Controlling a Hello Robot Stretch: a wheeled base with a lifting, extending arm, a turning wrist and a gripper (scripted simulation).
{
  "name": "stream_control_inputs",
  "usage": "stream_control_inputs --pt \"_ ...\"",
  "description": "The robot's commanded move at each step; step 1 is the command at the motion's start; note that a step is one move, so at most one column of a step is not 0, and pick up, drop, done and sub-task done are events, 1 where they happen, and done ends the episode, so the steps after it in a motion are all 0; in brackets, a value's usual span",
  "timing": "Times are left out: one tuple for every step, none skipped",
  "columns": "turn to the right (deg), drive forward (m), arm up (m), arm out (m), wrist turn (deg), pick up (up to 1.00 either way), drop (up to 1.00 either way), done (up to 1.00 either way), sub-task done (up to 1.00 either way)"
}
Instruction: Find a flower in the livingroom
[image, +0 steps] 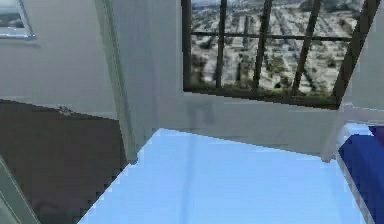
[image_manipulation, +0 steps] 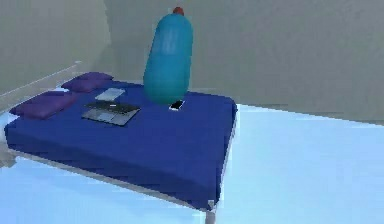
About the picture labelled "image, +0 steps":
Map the dark framed barred window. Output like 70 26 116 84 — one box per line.
180 0 382 111

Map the purple pillow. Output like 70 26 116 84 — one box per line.
368 124 384 147

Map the white bed with blue blanket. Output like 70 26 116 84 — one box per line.
320 105 384 224

